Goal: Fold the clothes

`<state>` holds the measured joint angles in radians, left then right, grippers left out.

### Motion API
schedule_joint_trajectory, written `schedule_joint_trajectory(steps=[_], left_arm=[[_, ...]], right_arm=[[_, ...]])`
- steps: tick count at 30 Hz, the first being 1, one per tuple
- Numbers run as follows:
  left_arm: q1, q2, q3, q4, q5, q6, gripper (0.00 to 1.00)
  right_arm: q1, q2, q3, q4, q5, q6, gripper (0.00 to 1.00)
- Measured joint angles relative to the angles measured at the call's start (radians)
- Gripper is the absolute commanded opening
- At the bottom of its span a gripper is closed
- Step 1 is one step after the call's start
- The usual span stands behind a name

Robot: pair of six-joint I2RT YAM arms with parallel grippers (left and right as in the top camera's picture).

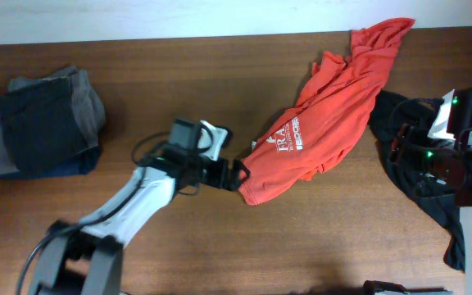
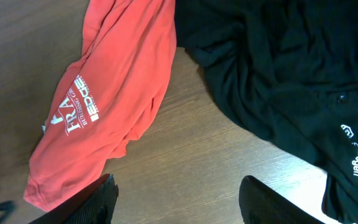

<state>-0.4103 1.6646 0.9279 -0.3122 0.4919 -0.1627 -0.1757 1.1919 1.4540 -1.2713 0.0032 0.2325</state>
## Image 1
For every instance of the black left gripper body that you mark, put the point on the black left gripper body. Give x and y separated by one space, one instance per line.
211 170

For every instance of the orange t-shirt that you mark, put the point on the orange t-shirt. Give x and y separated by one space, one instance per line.
329 116

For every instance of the black adidas jacket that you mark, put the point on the black adidas jacket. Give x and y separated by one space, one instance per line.
400 126

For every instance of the dark folded shirt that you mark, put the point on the dark folded shirt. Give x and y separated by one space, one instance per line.
39 126

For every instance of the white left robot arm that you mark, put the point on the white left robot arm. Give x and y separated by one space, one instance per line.
87 257

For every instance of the black base equipment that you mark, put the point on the black base equipment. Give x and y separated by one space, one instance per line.
386 288

